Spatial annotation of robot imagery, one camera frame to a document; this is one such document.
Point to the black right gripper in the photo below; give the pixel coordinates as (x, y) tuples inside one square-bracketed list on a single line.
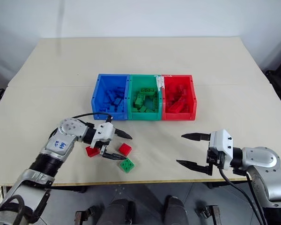
[(214, 157)]

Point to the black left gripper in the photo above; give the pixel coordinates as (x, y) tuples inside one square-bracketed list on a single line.
[(104, 142)]

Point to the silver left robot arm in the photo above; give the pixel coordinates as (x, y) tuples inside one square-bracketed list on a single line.
[(61, 143)]

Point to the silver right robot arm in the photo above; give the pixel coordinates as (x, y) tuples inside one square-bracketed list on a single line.
[(264, 168)]

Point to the red square block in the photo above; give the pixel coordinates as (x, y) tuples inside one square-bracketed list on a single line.
[(125, 148), (91, 152)]

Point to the green four-stud block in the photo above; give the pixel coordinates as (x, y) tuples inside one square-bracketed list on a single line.
[(127, 165)]

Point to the blue block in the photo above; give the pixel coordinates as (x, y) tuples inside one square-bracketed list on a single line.
[(112, 108), (117, 101)]

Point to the green plastic bin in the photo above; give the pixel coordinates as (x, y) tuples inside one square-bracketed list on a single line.
[(144, 116)]

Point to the red plastic bin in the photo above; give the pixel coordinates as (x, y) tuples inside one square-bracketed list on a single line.
[(178, 116)]

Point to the blue plastic bin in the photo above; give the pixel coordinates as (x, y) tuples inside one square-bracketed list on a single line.
[(100, 107)]

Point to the long red block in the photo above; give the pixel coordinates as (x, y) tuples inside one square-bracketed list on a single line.
[(176, 108)]

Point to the dark rounded shape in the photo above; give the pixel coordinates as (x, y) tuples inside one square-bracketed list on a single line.
[(175, 209), (120, 212)]

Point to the long green block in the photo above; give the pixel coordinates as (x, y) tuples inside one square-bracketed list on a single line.
[(148, 91)]

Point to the black equipment case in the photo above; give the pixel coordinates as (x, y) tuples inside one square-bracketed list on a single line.
[(279, 79)]

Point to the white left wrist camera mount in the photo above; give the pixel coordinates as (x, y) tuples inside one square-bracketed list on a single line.
[(105, 132)]

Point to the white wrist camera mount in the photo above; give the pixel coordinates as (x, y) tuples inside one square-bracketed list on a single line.
[(221, 143), (105, 132)]

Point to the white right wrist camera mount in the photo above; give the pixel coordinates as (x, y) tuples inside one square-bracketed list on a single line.
[(221, 143)]

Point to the rusty metal bracket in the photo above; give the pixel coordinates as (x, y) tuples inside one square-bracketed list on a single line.
[(85, 215), (208, 214)]

